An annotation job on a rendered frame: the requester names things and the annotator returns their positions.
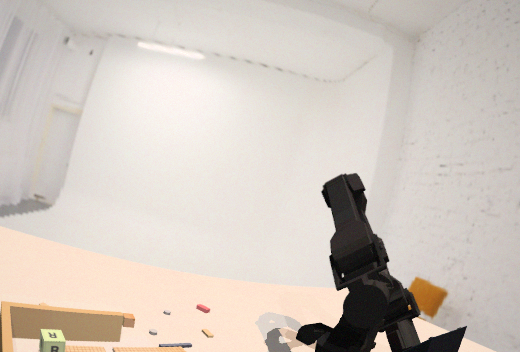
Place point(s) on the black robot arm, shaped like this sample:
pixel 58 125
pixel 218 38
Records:
pixel 374 294

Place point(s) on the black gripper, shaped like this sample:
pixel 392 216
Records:
pixel 309 333

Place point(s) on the red rectangular block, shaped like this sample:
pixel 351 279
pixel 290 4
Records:
pixel 203 308

